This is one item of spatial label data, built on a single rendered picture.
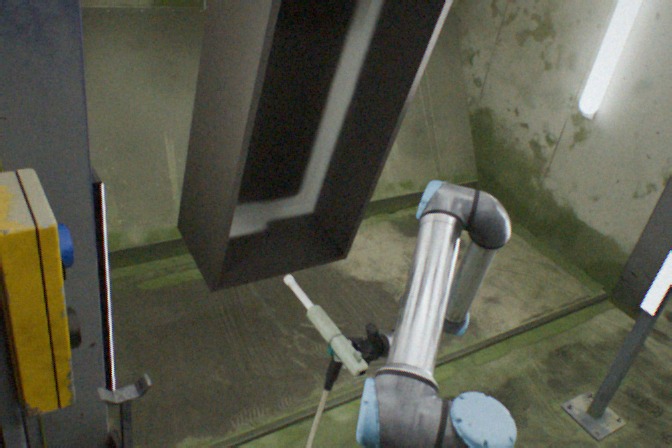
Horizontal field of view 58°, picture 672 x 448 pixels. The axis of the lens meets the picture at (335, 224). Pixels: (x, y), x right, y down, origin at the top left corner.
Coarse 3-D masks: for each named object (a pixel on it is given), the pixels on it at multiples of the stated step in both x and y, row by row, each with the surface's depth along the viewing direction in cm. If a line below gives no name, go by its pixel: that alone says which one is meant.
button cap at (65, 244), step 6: (60, 228) 65; (66, 228) 65; (60, 234) 64; (66, 234) 65; (60, 240) 64; (66, 240) 64; (60, 246) 64; (66, 246) 64; (72, 246) 65; (66, 252) 64; (72, 252) 65; (66, 258) 65; (72, 258) 65; (66, 264) 65; (72, 264) 66
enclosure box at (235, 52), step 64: (256, 0) 154; (320, 0) 198; (384, 0) 204; (448, 0) 178; (256, 64) 160; (320, 64) 218; (384, 64) 210; (192, 128) 206; (256, 128) 224; (320, 128) 241; (384, 128) 216; (192, 192) 217; (256, 192) 248; (320, 192) 259; (192, 256) 230; (256, 256) 239; (320, 256) 248
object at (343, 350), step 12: (288, 276) 218; (300, 288) 215; (312, 312) 205; (324, 312) 205; (312, 324) 205; (324, 324) 200; (324, 336) 200; (336, 336) 197; (336, 348) 195; (348, 348) 193; (336, 360) 195; (348, 360) 190; (360, 360) 189; (336, 372) 200; (360, 372) 188; (324, 384) 205
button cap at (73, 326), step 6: (72, 312) 71; (72, 318) 71; (72, 324) 71; (78, 324) 71; (72, 330) 70; (78, 330) 71; (72, 336) 70; (78, 336) 71; (72, 342) 71; (78, 342) 71; (72, 348) 72
